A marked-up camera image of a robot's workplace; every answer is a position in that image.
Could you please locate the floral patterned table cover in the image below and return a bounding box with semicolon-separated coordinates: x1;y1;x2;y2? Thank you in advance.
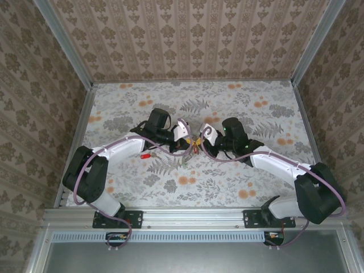
67;81;330;208

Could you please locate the wide aluminium extrusion beam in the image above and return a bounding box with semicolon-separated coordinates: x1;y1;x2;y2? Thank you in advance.
42;206;350;229

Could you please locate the grey metal sheet panel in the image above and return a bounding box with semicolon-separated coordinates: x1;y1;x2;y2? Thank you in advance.
45;241;346;273

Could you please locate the black controller board box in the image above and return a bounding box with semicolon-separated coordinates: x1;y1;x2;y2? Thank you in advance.
105;231;129;247
263;231;285;246

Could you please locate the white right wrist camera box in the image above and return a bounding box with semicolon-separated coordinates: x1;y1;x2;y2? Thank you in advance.
198;122;218;142

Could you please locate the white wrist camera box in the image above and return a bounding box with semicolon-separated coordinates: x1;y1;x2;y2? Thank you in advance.
198;122;218;142
172;119;193;140

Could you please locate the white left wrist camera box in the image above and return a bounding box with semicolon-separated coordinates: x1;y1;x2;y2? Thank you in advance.
172;119;193;140

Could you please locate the aluminium side rail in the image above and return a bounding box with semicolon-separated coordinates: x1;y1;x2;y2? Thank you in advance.
292;81;337;207
53;84;98;208

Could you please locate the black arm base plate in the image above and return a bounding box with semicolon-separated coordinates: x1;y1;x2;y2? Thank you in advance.
243;209;296;229
93;210;143;229

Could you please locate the grey slotted cable duct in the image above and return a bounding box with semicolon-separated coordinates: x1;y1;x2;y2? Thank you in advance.
52;230;285;243

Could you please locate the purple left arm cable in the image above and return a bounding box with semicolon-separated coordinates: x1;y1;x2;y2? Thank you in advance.
73;118;194;253

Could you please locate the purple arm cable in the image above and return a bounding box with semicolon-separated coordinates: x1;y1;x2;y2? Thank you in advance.
200;126;348;251
73;118;194;253

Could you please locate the aluminium corner post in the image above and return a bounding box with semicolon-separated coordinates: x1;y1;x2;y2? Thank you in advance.
32;0;94;88
291;0;349;86

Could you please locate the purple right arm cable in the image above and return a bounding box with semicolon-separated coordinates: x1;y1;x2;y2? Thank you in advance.
200;126;348;251

